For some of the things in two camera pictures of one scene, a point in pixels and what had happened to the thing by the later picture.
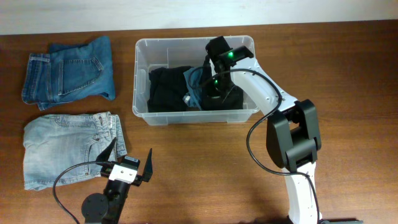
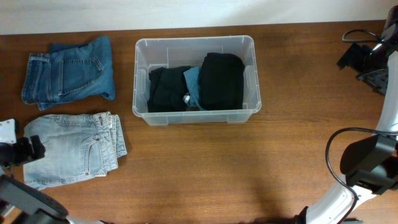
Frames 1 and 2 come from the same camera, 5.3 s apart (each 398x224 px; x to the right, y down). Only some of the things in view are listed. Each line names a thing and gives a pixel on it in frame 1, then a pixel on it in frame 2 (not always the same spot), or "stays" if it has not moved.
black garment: x=168 y=88 stays
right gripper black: x=211 y=96 to x=349 y=59
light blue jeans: x=51 y=144 stays
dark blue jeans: x=69 y=72 stays
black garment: x=213 y=99 stays
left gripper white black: x=137 y=179 to x=23 y=157
